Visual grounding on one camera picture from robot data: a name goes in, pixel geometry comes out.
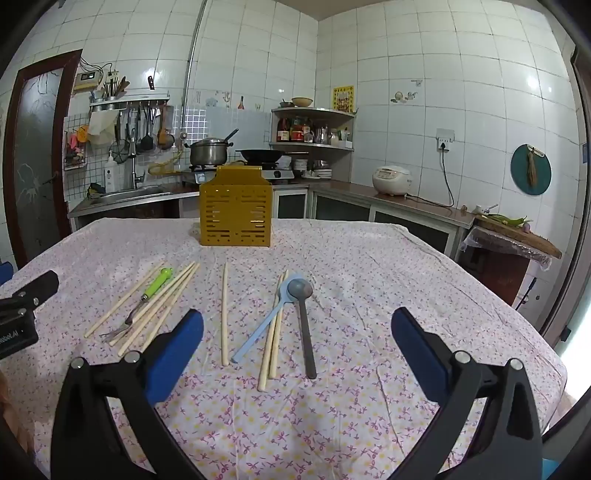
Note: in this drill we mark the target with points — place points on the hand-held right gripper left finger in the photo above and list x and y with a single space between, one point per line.
178 350

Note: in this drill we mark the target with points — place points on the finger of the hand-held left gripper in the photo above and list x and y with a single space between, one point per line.
4 273
39 286

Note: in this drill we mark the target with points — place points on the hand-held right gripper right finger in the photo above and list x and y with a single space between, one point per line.
418 353

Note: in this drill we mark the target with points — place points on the light blue plastic spoon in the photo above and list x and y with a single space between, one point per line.
258 332

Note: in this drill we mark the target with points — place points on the grey spoon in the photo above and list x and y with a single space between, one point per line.
307 341

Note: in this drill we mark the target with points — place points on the yellow perforated utensil holder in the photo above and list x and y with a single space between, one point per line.
235 207

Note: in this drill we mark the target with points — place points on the pink floral tablecloth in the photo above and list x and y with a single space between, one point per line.
346 277

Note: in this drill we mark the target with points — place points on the dark scrubbing cloth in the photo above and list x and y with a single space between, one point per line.
96 190

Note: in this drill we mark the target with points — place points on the plastic-covered brown stand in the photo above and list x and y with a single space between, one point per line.
501 272

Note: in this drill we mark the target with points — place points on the brown frosted glass door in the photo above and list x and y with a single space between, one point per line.
37 161

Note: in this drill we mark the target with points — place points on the steel sink counter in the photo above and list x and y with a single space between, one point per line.
138 207

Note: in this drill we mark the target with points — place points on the white soap bottle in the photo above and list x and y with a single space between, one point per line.
110 175

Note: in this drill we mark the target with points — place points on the steel sink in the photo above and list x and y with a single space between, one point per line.
134 194

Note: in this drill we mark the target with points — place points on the steel faucet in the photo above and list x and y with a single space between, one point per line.
136 170

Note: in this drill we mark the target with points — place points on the small white cup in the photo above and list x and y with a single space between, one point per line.
477 210

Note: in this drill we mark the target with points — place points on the wooden cutting board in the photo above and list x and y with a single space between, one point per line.
521 237

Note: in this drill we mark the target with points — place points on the kitchen counter cabinet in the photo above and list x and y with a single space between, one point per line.
360 207

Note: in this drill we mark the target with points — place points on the green peppers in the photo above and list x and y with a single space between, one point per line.
505 219

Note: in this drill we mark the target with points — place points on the white hanging cloth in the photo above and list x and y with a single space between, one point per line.
101 127

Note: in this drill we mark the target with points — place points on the white rice cooker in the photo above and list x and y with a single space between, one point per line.
391 181

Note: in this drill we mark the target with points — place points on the black slotted spatula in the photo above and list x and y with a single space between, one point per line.
146 141

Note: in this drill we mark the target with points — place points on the brown ladle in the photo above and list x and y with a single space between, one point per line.
165 137

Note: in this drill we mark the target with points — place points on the steel cooking pot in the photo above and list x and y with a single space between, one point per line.
207 152

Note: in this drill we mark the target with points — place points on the steel gas stove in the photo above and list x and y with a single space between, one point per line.
281 174

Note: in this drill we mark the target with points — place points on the green round cutting board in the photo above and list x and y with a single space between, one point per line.
519 170

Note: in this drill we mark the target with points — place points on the steel utensil cup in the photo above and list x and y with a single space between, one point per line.
113 90

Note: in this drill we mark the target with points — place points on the black wok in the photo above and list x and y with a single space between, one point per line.
261 155

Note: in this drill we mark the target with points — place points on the stack of white plates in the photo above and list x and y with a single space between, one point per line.
300 165

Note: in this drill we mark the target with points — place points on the steel kettle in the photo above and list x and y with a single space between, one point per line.
321 136

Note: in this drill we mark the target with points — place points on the dark sauce bottle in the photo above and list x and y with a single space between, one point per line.
283 131

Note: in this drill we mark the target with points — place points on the red sauce bottle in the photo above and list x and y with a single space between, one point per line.
298 131

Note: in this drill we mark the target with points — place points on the steel corner shelf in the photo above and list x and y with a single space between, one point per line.
318 112

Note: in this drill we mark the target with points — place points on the brown bowl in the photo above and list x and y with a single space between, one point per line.
302 102

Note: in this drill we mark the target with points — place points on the steel wall utensil rack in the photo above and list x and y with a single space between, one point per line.
129 102

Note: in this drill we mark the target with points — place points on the yellow wall alarm box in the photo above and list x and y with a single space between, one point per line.
87 81

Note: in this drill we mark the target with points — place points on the white wall socket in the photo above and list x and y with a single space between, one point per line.
445 138

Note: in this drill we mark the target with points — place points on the teapot wall sticker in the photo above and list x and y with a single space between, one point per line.
401 96

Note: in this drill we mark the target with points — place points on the steel wall pipe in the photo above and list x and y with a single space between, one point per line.
188 69

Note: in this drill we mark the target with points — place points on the yellow wall poster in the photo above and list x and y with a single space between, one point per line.
343 98

